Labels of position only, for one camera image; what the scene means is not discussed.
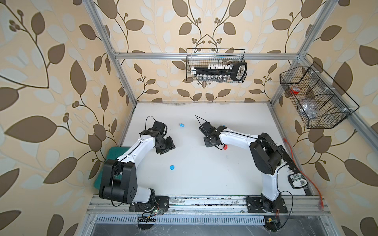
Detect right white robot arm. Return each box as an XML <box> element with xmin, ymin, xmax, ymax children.
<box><xmin>199</xmin><ymin>122</ymin><xmax>285</xmax><ymax>202</ymax></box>

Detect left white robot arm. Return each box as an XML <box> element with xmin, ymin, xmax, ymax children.
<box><xmin>99</xmin><ymin>121</ymin><xmax>175</xmax><ymax>209</ymax></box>

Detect green plastic tool case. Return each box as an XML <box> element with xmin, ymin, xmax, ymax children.
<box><xmin>94</xmin><ymin>147</ymin><xmax>130</xmax><ymax>190</ymax></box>

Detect small circuit board left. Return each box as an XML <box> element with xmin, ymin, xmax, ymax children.
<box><xmin>137</xmin><ymin>210</ymin><xmax>165</xmax><ymax>231</ymax></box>

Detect small circuit board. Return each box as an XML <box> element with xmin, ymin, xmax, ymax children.
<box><xmin>264</xmin><ymin>216</ymin><xmax>281</xmax><ymax>232</ymax></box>
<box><xmin>137</xmin><ymin>210</ymin><xmax>165</xmax><ymax>231</ymax></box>

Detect clear plastic bag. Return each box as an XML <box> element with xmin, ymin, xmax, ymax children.
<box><xmin>299</xmin><ymin>98</ymin><xmax>320</xmax><ymax>119</ymax></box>

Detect small circuit board right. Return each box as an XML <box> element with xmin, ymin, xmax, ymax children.
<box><xmin>264</xmin><ymin>216</ymin><xmax>281</xmax><ymax>232</ymax></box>

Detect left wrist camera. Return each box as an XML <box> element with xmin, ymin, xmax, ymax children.
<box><xmin>152</xmin><ymin>121</ymin><xmax>167</xmax><ymax>137</ymax></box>

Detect socket rail tool black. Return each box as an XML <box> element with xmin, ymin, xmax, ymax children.
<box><xmin>189</xmin><ymin>62</ymin><xmax>248</xmax><ymax>83</ymax></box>

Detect black wire basket back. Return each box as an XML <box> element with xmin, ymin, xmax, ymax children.
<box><xmin>186</xmin><ymin>48</ymin><xmax>248</xmax><ymax>83</ymax></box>

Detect black wire basket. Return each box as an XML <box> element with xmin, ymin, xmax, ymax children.
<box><xmin>280</xmin><ymin>62</ymin><xmax>360</xmax><ymax>129</ymax></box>
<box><xmin>186</xmin><ymin>48</ymin><xmax>248</xmax><ymax>83</ymax></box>

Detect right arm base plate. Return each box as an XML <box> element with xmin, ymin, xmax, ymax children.
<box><xmin>246</xmin><ymin>195</ymin><xmax>288</xmax><ymax>213</ymax></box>

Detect orange cable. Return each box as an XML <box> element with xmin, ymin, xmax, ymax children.
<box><xmin>283</xmin><ymin>138</ymin><xmax>325</xmax><ymax>210</ymax></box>

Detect black wire basket right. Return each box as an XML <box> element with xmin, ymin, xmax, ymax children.
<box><xmin>280</xmin><ymin>62</ymin><xmax>360</xmax><ymax>129</ymax></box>

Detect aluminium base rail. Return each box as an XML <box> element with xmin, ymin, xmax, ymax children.
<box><xmin>86</xmin><ymin>195</ymin><xmax>331</xmax><ymax>217</ymax></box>

